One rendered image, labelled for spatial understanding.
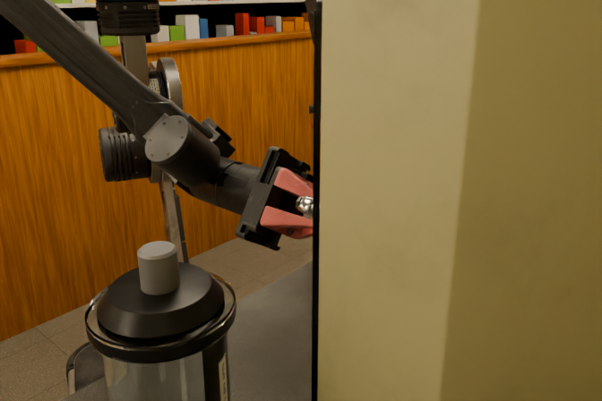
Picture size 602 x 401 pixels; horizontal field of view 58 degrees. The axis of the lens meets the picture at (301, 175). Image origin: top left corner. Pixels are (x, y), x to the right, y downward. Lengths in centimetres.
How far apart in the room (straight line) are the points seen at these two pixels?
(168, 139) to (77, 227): 205
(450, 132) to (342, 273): 15
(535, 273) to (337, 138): 16
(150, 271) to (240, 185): 21
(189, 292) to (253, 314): 41
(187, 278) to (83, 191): 217
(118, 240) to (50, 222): 36
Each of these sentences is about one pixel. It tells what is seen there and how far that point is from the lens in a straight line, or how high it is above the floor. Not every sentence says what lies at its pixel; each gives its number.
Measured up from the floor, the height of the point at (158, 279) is 119.
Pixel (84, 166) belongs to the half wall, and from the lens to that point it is 255.
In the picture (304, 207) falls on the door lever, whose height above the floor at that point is 120.
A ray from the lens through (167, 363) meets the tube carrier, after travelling 40.
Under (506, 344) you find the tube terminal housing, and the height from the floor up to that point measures 116.
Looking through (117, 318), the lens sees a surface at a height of 117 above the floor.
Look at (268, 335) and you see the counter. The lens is 77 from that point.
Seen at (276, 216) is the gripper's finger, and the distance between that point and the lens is 54.
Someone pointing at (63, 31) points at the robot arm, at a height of 134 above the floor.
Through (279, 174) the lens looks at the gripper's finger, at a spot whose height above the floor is 121.
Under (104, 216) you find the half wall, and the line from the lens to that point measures 266.
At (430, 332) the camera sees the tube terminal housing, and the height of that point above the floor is 116.
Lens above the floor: 139
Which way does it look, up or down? 19 degrees down
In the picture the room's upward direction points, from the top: straight up
